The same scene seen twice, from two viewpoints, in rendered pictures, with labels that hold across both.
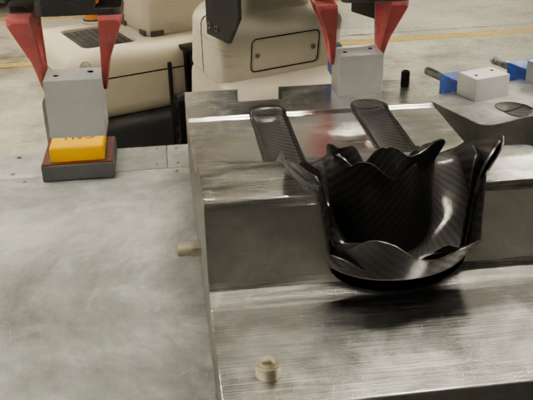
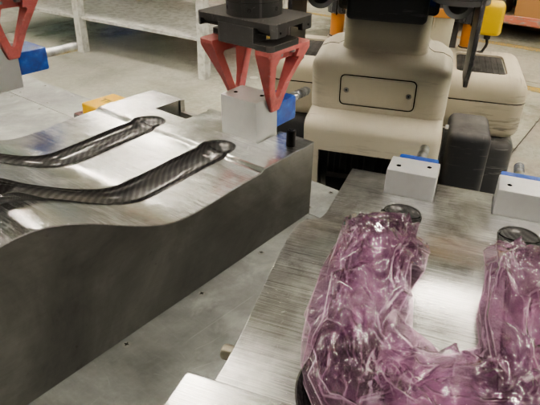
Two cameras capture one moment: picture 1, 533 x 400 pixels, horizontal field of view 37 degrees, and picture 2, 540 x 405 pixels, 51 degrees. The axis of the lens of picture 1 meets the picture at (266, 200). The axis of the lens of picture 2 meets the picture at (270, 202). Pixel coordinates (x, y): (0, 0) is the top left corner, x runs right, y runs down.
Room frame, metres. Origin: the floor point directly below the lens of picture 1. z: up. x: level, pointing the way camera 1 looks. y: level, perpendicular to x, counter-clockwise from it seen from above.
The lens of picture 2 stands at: (0.45, -0.53, 1.13)
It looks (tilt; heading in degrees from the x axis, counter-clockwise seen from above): 30 degrees down; 45
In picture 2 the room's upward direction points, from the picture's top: 2 degrees clockwise
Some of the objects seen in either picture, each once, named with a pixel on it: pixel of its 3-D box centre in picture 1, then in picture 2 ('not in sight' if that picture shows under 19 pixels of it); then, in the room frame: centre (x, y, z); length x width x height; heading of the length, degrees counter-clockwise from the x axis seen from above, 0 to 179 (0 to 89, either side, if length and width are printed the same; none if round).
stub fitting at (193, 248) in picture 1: (189, 248); not in sight; (0.58, 0.07, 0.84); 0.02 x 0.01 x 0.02; 97
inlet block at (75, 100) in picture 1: (80, 86); (30, 56); (0.73, 0.18, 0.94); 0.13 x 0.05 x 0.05; 7
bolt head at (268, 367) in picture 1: (268, 367); not in sight; (0.39, 0.00, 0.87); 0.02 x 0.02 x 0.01
